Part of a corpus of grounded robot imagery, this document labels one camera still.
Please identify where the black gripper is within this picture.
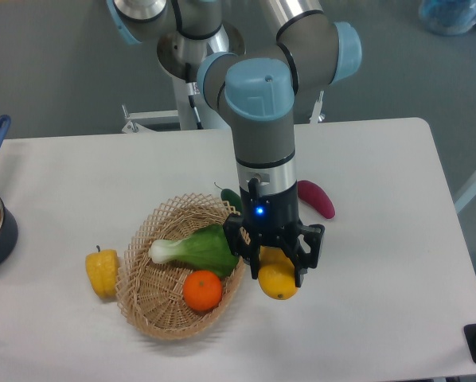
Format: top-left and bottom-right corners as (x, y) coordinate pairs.
(223, 177), (325, 288)

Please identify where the yellow mango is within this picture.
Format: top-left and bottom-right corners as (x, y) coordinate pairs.
(258, 247), (298, 300)

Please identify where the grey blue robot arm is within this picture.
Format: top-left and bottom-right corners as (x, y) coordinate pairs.
(107, 1), (362, 286)

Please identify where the purple sweet potato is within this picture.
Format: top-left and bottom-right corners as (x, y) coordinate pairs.
(298, 180), (336, 220)

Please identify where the green chili pepper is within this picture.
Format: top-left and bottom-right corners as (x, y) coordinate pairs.
(214, 182), (243, 214)

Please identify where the green bok choy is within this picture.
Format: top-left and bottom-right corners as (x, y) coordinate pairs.
(148, 224), (238, 278)

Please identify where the orange tangerine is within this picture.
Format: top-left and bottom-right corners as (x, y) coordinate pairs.
(182, 271), (223, 312)

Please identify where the woven wicker basket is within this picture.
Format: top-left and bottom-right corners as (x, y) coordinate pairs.
(115, 193), (246, 340)

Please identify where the yellow bell pepper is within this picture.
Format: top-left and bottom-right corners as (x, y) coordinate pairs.
(85, 245), (119, 300)

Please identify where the blue plastic bag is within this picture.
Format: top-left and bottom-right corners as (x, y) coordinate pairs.
(418, 0), (476, 36)

